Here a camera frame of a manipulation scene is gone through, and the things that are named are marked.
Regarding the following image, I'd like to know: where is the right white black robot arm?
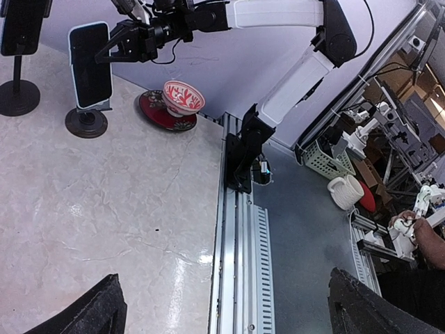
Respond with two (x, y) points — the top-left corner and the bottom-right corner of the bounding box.
(114, 1), (355, 134)

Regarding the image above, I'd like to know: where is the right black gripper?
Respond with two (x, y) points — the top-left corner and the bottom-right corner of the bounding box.
(94, 1), (194, 63)

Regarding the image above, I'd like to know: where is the dark red saucer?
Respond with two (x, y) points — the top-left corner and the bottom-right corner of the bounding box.
(138, 90), (197, 132)

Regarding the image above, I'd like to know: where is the red round cushion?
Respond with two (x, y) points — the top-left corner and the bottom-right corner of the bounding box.
(359, 181), (376, 213)

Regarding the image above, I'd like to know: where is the black phone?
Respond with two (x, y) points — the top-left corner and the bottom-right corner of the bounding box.
(1, 0), (52, 56)

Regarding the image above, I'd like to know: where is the red patterned bowl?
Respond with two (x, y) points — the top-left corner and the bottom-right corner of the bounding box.
(162, 81), (206, 118)

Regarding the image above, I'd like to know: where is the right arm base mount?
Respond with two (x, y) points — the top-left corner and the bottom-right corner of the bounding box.
(225, 104), (275, 194)

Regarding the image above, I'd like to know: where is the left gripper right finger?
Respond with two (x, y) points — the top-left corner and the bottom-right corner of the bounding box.
(328, 267), (441, 333)

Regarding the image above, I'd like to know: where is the white small robot arm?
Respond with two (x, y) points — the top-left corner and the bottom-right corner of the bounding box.
(331, 101), (395, 160)

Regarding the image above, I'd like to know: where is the white slotted storage basket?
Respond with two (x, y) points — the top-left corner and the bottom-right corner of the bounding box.
(302, 140), (356, 180)

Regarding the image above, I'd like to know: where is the operator dark skinned hand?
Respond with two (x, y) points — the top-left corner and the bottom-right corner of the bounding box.
(389, 210), (429, 231)

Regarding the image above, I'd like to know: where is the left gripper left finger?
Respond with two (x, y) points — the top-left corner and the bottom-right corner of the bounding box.
(28, 273), (126, 334)

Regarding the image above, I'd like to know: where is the black pole phone stand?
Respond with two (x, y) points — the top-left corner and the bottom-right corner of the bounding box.
(0, 0), (53, 117)

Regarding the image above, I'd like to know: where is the white ribbed mug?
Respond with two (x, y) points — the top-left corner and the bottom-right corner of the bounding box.
(327, 175), (364, 211)

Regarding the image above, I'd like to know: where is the right flat black phone stand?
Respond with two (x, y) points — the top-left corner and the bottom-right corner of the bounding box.
(65, 100), (112, 138)

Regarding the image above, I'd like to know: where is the blue cased bottom phone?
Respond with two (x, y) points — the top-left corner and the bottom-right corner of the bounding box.
(68, 21), (113, 109)

